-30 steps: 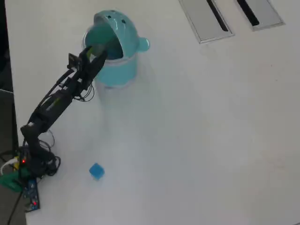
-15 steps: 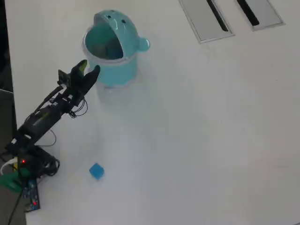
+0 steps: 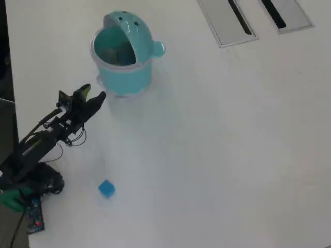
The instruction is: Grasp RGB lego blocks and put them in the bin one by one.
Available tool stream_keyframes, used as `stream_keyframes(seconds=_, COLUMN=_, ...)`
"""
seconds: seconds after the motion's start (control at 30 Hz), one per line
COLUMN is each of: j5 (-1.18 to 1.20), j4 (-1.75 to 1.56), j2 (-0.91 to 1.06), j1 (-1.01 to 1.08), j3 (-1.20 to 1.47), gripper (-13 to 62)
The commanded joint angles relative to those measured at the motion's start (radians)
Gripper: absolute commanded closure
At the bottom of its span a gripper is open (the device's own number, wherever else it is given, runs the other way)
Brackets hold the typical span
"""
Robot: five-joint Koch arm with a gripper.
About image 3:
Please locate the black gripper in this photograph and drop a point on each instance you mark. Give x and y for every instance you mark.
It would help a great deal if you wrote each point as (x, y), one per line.
(75, 118)

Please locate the green table clamp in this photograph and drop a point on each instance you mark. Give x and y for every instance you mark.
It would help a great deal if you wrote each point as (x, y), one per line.
(10, 200)

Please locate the teal whale-shaped bin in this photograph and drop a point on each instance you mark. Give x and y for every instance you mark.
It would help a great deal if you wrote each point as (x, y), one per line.
(124, 77)

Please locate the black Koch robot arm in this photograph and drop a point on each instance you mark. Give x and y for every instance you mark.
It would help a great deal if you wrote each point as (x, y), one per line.
(31, 152)

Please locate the dark grey monitor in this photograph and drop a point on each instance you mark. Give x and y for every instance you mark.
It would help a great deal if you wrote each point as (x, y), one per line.
(7, 124)

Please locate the blue circuit board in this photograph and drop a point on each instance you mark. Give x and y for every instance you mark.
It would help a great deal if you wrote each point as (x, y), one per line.
(36, 214)

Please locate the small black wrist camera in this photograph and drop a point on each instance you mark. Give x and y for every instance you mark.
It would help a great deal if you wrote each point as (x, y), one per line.
(64, 99)

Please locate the blue lego block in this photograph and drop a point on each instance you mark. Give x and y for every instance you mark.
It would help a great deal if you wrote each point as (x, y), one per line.
(106, 188)

